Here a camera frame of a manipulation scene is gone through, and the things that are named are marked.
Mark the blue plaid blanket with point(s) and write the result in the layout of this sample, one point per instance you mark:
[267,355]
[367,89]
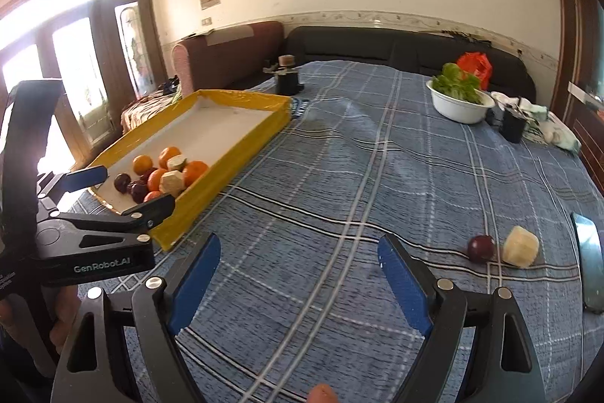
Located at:
[330,195]

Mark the green lettuce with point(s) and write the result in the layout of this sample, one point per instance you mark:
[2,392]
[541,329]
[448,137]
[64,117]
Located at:
[453,77]

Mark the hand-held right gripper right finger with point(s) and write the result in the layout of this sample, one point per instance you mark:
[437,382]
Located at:
[406,289]

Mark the patterned cloth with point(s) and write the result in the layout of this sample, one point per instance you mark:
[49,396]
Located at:
[141,112]

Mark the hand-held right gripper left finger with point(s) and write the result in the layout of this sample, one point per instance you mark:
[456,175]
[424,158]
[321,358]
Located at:
[198,280]

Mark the black sofa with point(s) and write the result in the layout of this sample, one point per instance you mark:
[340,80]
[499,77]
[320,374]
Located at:
[354,46]

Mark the person's left hand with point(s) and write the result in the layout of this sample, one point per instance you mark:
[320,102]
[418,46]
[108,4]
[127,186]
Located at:
[63,318]

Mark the person's right hand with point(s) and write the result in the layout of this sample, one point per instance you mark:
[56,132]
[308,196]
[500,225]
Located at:
[322,394]

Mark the dark purple plum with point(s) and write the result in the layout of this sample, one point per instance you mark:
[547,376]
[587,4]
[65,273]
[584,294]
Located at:
[139,191]
[481,248]
[121,182]

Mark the small black device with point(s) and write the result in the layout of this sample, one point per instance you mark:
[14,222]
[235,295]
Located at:
[493,116]

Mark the smartphone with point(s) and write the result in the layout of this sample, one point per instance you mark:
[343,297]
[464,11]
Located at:
[590,261]

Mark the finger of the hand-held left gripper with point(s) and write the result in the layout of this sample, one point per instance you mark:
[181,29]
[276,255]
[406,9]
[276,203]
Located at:
[158,207]
[87,177]

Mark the brown wooden cabinet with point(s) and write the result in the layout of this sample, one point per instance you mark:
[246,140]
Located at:
[592,138]

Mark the white bowl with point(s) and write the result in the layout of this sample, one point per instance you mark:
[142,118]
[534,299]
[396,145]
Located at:
[457,108]

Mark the white green work gloves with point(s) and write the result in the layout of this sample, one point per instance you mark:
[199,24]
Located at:
[557,134]

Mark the red plastic bag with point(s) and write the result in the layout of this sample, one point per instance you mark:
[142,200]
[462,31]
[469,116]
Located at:
[476,63]

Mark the black cup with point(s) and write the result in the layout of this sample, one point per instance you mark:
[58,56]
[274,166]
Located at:
[513,127]

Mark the tan cardboard piece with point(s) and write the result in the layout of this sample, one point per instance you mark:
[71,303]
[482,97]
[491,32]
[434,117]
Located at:
[231,32]

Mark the black grinder with wooden knob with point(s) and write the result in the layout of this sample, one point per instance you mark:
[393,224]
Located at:
[288,84]

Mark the person's left forearm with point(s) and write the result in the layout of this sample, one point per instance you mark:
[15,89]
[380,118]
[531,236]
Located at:
[19,379]

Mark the brown armchair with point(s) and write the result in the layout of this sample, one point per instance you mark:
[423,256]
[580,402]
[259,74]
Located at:
[236,58]

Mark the orange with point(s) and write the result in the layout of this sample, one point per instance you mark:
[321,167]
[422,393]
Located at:
[155,181]
[153,196]
[195,172]
[169,154]
[142,163]

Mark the wooden glass door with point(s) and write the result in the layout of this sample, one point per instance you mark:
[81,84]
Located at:
[106,53]

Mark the yellow tray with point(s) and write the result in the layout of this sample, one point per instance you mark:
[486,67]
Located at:
[226,124]

